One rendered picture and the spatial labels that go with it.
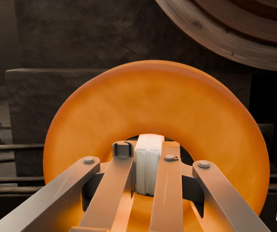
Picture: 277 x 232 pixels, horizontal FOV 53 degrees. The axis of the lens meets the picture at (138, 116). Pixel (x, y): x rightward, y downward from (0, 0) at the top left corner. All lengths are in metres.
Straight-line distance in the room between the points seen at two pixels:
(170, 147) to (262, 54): 0.26
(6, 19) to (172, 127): 7.53
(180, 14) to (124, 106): 0.24
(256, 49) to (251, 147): 0.24
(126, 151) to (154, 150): 0.02
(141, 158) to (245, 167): 0.07
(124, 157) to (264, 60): 0.29
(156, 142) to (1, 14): 7.60
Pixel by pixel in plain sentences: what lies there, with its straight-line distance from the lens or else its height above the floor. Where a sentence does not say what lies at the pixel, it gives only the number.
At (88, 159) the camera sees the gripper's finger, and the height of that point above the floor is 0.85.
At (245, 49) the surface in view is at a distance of 0.41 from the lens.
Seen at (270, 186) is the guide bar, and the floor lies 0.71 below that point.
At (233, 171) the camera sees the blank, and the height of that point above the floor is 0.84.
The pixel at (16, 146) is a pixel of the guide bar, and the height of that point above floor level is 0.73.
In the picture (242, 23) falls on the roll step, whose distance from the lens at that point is 0.39.
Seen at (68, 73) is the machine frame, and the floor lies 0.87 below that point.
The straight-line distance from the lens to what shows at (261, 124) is 0.57.
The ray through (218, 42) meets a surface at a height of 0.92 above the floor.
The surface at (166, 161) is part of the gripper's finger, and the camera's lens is 0.15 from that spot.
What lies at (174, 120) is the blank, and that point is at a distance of 0.17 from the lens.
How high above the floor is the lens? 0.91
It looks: 14 degrees down
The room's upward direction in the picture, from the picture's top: straight up
